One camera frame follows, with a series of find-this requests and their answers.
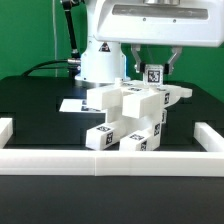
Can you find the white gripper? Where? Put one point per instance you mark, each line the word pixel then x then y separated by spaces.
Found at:
pixel 189 23

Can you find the white chair seat part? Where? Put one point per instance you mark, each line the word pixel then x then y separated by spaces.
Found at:
pixel 151 123

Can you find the white short tagged block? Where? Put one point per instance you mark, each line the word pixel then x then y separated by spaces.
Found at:
pixel 104 135

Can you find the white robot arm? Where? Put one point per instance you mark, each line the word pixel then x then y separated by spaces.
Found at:
pixel 103 61

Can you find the white tagged flat board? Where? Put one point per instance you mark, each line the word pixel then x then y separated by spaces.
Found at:
pixel 76 106

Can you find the white fence frame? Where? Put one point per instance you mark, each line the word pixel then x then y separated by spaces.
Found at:
pixel 104 163

